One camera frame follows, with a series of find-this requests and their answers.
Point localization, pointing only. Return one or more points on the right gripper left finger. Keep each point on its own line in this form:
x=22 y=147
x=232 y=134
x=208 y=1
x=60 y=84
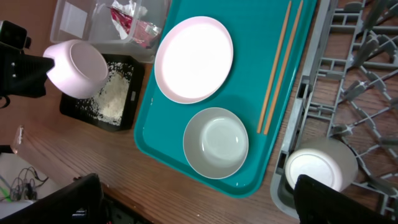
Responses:
x=79 y=202

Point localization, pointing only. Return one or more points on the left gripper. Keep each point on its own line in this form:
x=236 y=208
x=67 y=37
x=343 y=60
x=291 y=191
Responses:
x=22 y=74

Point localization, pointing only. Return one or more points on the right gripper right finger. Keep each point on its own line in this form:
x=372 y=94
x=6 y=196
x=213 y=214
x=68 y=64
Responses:
x=317 y=203

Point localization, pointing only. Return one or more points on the white cup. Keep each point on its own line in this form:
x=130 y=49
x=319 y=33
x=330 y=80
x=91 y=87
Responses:
x=326 y=160

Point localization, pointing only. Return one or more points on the small pink bowl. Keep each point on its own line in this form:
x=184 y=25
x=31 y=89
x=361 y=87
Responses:
x=79 y=71

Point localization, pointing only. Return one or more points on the grey bowl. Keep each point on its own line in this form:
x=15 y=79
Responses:
x=215 y=143

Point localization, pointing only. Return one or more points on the red sauce packet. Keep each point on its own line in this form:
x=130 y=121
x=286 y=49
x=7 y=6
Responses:
x=145 y=33

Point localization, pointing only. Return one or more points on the large white plate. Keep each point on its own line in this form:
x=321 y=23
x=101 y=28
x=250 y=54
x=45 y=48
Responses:
x=193 y=60

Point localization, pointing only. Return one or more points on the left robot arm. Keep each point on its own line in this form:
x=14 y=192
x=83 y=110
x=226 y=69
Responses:
x=14 y=36

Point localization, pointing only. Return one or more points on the grey dishwasher rack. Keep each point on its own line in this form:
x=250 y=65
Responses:
x=348 y=91

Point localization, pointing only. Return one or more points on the spilled rice pile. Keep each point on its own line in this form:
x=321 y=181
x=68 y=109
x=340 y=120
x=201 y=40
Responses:
x=107 y=104

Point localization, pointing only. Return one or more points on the black plastic tray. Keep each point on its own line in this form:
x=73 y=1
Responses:
x=68 y=104

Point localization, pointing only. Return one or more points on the clear plastic bin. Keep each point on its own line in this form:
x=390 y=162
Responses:
x=91 y=21

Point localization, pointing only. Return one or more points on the teal serving tray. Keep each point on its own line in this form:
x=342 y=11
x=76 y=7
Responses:
x=255 y=28

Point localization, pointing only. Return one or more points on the left wooden chopstick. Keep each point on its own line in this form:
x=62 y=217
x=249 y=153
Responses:
x=274 y=67

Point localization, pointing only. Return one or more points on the wooden chopstick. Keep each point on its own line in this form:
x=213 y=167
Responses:
x=271 y=108
x=274 y=67

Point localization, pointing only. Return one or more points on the right wooden chopstick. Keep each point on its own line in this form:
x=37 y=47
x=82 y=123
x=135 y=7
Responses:
x=271 y=108

